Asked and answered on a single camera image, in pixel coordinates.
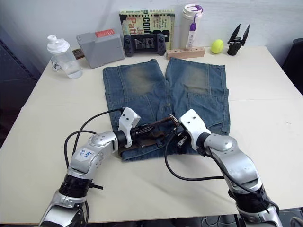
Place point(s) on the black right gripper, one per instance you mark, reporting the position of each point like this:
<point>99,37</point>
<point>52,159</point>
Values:
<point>181,139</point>

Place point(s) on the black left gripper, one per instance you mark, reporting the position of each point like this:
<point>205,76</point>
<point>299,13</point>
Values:
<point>136,135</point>

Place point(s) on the braided belt with silver buckle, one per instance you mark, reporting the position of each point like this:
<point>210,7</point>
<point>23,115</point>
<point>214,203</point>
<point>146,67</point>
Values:
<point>146,142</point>

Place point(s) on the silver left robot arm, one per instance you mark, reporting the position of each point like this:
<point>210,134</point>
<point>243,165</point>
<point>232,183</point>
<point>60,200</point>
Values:
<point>82,160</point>

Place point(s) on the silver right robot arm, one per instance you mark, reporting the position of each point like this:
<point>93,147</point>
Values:
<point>239,163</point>

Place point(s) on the blue denim shorts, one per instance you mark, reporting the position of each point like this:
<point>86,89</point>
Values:
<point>198,104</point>

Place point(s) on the wooden block with holes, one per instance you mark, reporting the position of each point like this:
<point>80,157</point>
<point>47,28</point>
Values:
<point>184,53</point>

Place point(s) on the dark handheld game console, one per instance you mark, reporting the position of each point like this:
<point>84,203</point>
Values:
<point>143,45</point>

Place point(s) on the grey box with red label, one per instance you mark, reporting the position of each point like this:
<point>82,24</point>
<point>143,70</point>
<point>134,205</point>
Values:
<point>101,50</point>

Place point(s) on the yellow tennis ball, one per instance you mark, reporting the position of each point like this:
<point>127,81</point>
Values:
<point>217,46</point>

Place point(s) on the purple and white hanging tag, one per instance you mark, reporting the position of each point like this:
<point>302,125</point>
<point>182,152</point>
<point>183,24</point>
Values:
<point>192,33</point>

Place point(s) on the white tumbler with purple lid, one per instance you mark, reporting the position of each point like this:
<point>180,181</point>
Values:
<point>187,28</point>

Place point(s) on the small brown box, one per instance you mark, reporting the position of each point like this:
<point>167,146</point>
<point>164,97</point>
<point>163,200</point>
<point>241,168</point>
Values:
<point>78,54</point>

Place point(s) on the black spare gripper on stand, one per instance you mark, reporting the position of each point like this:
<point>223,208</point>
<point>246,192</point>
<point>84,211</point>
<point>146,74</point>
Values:
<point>234,45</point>

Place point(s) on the clear bottle with white lid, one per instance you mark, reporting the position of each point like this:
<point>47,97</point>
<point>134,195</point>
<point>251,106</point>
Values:
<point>66,63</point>

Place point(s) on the spiral bound book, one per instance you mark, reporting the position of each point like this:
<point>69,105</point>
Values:
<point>132,23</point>

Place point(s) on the black chair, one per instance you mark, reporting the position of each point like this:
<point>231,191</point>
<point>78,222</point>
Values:
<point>294,61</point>

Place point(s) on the dark rounded object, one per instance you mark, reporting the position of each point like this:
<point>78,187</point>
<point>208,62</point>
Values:
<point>297,222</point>

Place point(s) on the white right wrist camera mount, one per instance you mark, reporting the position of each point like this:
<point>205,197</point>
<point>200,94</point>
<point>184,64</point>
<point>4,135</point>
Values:
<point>193,125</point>

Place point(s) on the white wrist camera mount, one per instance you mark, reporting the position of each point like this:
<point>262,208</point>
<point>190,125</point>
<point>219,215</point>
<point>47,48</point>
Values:
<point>127,120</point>
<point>193,125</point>

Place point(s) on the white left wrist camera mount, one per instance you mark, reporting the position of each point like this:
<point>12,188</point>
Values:
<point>127,120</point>

